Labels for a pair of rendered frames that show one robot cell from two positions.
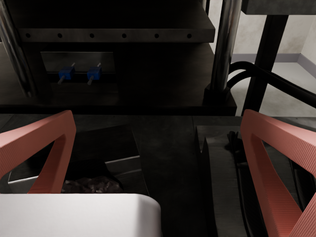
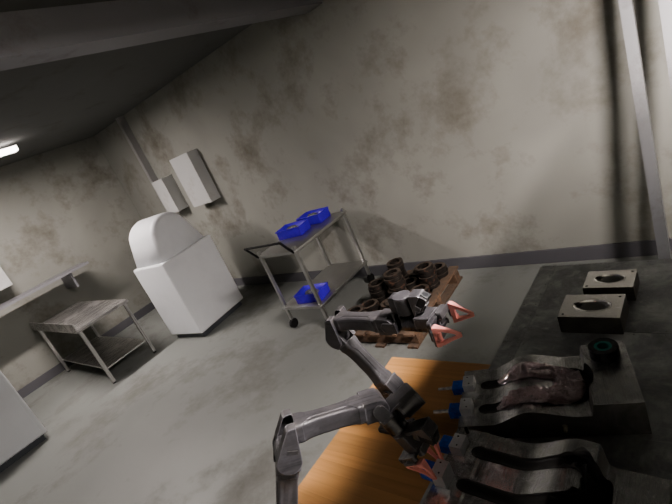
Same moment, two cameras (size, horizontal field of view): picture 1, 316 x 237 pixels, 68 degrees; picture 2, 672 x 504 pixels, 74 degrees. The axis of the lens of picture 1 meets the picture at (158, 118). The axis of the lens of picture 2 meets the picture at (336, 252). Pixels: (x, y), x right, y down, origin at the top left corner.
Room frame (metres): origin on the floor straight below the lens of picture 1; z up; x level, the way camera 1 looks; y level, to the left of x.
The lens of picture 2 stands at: (0.67, -0.95, 1.89)
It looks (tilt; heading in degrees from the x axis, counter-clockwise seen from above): 18 degrees down; 134
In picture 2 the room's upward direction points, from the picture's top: 24 degrees counter-clockwise
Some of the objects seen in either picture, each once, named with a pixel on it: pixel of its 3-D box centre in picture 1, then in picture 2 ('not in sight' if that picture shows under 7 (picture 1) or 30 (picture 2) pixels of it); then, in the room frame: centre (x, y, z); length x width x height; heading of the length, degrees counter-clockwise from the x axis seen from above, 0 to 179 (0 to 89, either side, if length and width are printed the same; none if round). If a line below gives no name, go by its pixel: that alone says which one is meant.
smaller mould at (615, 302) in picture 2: not in sight; (592, 313); (0.27, 0.57, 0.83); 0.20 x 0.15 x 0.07; 178
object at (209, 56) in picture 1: (94, 66); not in sight; (1.16, 0.34, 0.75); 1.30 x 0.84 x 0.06; 88
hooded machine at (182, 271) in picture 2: not in sight; (183, 270); (-4.40, 1.67, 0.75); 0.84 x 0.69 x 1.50; 91
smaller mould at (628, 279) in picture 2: not in sight; (610, 285); (0.30, 0.77, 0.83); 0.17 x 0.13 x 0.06; 178
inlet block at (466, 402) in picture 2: not in sight; (453, 410); (-0.05, 0.00, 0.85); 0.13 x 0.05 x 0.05; 16
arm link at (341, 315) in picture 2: not in sight; (363, 328); (-0.28, 0.00, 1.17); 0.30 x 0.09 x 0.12; 0
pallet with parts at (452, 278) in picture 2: not in sight; (399, 292); (-1.51, 1.83, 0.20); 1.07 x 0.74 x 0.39; 90
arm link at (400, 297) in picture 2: not in sight; (399, 310); (-0.11, 0.00, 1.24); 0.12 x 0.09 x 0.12; 0
